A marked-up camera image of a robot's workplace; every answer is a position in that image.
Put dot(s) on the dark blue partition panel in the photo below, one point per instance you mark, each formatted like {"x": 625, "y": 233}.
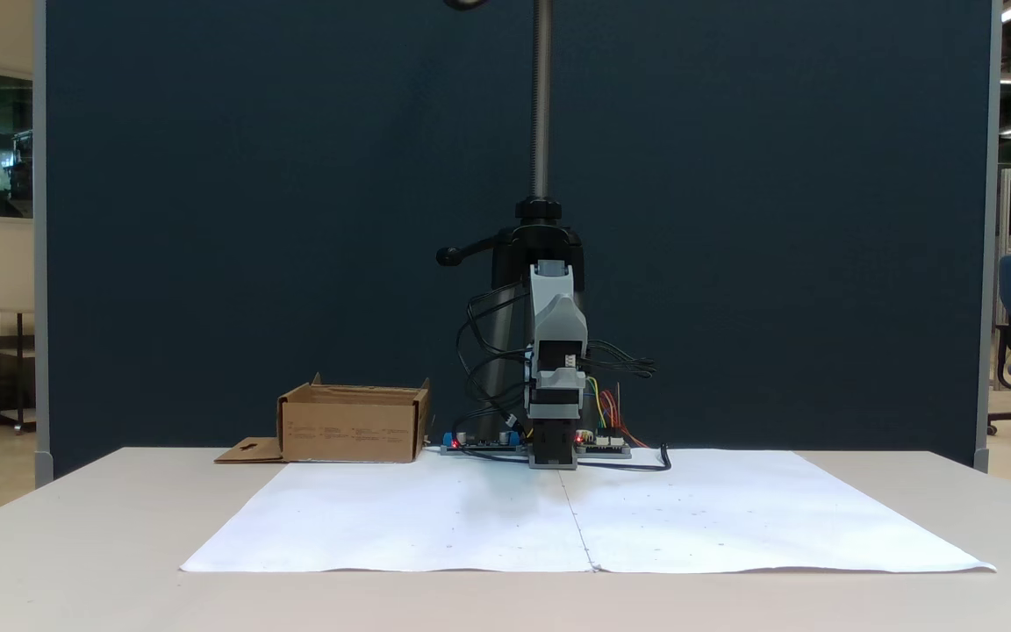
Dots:
{"x": 251, "y": 219}

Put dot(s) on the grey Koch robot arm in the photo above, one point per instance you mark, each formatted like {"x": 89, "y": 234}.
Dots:
{"x": 558, "y": 325}

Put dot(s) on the brown cardboard box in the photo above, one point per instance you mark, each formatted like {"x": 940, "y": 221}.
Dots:
{"x": 347, "y": 430}

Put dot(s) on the blue circuit board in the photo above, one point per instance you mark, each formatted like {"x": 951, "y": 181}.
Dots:
{"x": 470, "y": 446}

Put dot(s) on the white paper sheet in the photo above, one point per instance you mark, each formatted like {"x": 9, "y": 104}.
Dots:
{"x": 777, "y": 518}
{"x": 365, "y": 527}

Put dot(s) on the circuit board with red LED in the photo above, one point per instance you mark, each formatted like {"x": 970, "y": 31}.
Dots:
{"x": 606, "y": 449}

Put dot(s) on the framed wall window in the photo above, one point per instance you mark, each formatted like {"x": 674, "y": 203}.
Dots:
{"x": 10, "y": 140}

